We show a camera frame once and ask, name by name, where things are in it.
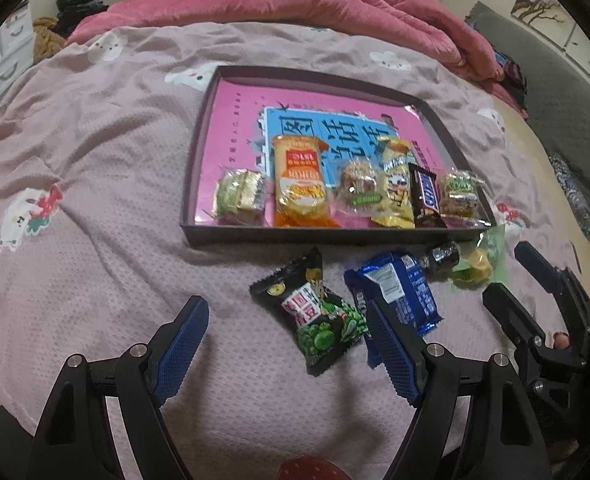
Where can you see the small dark candy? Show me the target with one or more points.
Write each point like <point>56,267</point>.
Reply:
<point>442,260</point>

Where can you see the beige bed sheet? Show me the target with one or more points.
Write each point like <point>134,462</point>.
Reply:
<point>530,160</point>

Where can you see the green brown nut snack packet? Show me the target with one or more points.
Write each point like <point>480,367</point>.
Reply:
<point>460,192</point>

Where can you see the clear green packet yellow pastry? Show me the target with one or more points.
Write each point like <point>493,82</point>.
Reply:
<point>477,262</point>

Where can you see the tree wall picture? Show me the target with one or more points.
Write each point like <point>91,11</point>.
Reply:
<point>540,5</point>

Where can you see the yellow knitted blanket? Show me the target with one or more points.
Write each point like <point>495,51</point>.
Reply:
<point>45,40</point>

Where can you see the orange snack packet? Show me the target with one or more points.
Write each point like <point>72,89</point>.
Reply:
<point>300,185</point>

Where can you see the grey quilted headboard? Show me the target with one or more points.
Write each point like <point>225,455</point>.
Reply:
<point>560,90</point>

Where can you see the brown chocolate bar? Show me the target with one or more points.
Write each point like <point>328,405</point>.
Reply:
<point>427,195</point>

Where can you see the person's right hand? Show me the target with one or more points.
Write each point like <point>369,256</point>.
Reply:
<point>563,341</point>

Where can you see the clear round pastry packet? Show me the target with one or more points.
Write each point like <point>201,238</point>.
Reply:
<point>360,185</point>

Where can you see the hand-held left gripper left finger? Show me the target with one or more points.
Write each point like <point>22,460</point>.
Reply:
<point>182,345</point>

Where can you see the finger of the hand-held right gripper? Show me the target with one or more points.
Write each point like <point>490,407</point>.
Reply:
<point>537,267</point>
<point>510,310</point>

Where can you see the dark shallow tray box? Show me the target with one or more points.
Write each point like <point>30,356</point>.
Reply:
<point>197,185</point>

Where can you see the white drawer cabinet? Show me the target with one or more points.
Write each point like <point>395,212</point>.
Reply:
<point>5,45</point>

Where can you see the yellow snack packet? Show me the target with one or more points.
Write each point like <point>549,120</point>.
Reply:
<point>397,190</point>

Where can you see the black green pea packet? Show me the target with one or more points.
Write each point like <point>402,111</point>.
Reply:
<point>320,320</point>

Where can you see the blue cookie packet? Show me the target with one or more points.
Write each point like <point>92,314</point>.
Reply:
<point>400,285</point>

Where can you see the patterned dark pillow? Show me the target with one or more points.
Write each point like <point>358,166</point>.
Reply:
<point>572,195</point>

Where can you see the dark striped clothes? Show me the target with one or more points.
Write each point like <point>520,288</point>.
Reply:
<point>515,75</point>

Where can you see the pink quilt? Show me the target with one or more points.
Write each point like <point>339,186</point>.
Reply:
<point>400,20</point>

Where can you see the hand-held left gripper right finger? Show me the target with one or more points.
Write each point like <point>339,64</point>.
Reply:
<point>392,350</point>

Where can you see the dark clothes pile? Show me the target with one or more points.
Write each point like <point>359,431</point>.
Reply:
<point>77,2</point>

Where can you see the printed pink bed sheet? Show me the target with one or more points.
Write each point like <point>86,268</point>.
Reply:
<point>100,160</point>

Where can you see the red dotted clothing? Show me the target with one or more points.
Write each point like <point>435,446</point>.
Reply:
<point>312,469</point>

